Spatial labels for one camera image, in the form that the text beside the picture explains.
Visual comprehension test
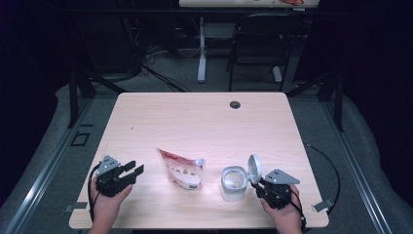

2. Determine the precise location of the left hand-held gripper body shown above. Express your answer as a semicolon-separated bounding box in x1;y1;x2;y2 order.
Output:
95;155;131;198

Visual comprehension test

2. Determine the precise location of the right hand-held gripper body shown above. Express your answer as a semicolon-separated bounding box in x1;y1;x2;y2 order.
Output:
256;168;301;210

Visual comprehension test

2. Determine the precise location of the white lidded plastic container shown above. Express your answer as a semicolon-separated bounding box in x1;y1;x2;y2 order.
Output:
220;153;263;203

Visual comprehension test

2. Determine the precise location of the red and white spouted pouch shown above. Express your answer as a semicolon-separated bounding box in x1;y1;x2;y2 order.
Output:
156;148;207;191

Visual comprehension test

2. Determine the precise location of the person's right hand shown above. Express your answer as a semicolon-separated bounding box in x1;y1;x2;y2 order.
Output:
260;184;303;228

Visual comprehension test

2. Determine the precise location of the person's left hand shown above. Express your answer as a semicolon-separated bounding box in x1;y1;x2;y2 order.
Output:
90;179;133;224

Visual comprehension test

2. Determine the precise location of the grey tape strip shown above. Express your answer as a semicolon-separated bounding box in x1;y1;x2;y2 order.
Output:
312;199;335;213
63;201;89;213

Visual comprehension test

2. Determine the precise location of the black metal stand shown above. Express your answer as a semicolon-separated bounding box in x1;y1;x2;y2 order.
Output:
67;64;128;130
285;69;345;133

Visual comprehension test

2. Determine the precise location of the black folding chair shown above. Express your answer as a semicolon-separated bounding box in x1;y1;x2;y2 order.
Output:
227;13;305;93

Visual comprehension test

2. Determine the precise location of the light background desk top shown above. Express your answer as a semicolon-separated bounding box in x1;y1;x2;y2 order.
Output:
178;0;320;9

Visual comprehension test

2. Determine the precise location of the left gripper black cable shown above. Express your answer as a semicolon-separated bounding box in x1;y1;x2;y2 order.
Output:
87;164;101;222

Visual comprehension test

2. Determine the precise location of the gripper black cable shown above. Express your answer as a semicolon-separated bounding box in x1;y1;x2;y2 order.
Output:
87;164;101;222
290;142;341;232

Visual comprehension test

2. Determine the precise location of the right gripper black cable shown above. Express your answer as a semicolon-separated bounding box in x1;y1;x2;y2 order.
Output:
290;142;341;232

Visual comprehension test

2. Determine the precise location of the black floor socket frame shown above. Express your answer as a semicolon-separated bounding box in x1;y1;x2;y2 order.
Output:
70;131;92;147

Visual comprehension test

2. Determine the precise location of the aluminium floor rail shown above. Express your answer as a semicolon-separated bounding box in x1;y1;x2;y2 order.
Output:
319;100;394;234
3;97;95;234

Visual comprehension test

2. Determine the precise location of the bundle of floor cables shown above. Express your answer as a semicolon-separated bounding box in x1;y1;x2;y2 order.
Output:
123;19;193;94

